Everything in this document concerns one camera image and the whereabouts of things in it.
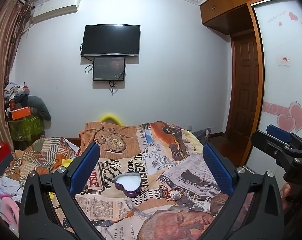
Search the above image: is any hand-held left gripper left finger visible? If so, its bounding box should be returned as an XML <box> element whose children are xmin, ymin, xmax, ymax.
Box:
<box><xmin>18</xmin><ymin>143</ymin><xmax>109</xmax><ymax>240</ymax></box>

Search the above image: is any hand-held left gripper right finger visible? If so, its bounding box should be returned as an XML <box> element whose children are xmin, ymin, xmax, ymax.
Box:
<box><xmin>202</xmin><ymin>143</ymin><xmax>285</xmax><ymax>240</ymax></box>

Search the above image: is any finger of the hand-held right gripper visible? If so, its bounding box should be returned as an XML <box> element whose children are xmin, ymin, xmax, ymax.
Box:
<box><xmin>266</xmin><ymin>124</ymin><xmax>302</xmax><ymax>151</ymax></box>
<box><xmin>250</xmin><ymin>129</ymin><xmax>295</xmax><ymax>167</ymax></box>

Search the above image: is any purple heart-shaped tin box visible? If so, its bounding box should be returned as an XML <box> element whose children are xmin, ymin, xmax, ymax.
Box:
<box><xmin>114</xmin><ymin>173</ymin><xmax>143</xmax><ymax>198</ymax></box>

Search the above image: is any brown beaded bracelet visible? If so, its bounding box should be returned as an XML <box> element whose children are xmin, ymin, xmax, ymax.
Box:
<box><xmin>165</xmin><ymin>188</ymin><xmax>184</xmax><ymax>202</ymax></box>

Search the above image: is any thin dark chain necklace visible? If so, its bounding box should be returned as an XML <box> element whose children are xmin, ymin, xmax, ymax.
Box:
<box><xmin>158</xmin><ymin>184</ymin><xmax>172</xmax><ymax>196</ymax></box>

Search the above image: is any person's right hand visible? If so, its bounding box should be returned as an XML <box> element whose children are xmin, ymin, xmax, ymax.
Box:
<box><xmin>282</xmin><ymin>182</ymin><xmax>293</xmax><ymax>202</ymax></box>

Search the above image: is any striped orange cloth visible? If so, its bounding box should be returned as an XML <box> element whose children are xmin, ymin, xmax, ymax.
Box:
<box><xmin>5</xmin><ymin>135</ymin><xmax>80</xmax><ymax>178</ymax></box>

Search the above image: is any white heart-patterned wardrobe door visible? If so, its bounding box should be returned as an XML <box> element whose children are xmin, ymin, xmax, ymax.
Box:
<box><xmin>246</xmin><ymin>0</ymin><xmax>302</xmax><ymax>174</ymax></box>

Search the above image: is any yellow plastic hoop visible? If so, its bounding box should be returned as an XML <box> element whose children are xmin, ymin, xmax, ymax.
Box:
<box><xmin>98</xmin><ymin>113</ymin><xmax>124</xmax><ymax>126</ymax></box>

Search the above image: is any brown wooden door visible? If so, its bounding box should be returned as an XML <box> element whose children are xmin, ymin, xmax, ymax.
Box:
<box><xmin>225</xmin><ymin>31</ymin><xmax>264</xmax><ymax>141</ymax></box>

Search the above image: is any green patterned bag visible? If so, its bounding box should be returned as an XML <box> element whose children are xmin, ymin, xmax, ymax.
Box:
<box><xmin>8</xmin><ymin>116</ymin><xmax>45</xmax><ymax>142</ymax></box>

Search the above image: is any dark grey garment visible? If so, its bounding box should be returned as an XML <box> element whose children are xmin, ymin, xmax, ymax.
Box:
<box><xmin>23</xmin><ymin>95</ymin><xmax>52</xmax><ymax>131</ymax></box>

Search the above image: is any newspaper print blanket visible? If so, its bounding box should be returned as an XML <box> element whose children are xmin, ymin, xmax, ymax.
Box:
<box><xmin>48</xmin><ymin>121</ymin><xmax>257</xmax><ymax>240</ymax></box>

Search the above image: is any orange box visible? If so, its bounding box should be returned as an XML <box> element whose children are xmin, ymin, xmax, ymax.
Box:
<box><xmin>11</xmin><ymin>107</ymin><xmax>32</xmax><ymax>121</ymax></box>

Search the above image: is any white cartoon printed cloth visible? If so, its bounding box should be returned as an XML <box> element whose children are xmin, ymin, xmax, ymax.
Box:
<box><xmin>0</xmin><ymin>174</ymin><xmax>24</xmax><ymax>206</ymax></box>

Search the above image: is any small black monitor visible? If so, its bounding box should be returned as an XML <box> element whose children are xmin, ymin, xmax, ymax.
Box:
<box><xmin>92</xmin><ymin>57</ymin><xmax>127</xmax><ymax>82</ymax></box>

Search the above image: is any pink cloth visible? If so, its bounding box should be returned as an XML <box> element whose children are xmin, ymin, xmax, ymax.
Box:
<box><xmin>0</xmin><ymin>196</ymin><xmax>21</xmax><ymax>231</ymax></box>

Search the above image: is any floral printed cloth bundle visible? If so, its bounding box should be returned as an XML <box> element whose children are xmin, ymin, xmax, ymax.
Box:
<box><xmin>3</xmin><ymin>81</ymin><xmax>32</xmax><ymax>101</ymax></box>

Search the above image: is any striped brown curtain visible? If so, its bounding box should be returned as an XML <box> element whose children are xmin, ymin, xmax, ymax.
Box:
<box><xmin>0</xmin><ymin>0</ymin><xmax>34</xmax><ymax>153</ymax></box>

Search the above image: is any wooden overhead cabinet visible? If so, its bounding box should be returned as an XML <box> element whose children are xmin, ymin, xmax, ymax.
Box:
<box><xmin>199</xmin><ymin>0</ymin><xmax>289</xmax><ymax>36</ymax></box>

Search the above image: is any white air conditioner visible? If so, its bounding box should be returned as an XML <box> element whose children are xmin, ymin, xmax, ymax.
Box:
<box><xmin>31</xmin><ymin>0</ymin><xmax>82</xmax><ymax>25</ymax></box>

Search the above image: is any black wall television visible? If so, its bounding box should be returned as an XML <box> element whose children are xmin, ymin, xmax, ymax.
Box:
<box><xmin>81</xmin><ymin>24</ymin><xmax>141</xmax><ymax>58</ymax></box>

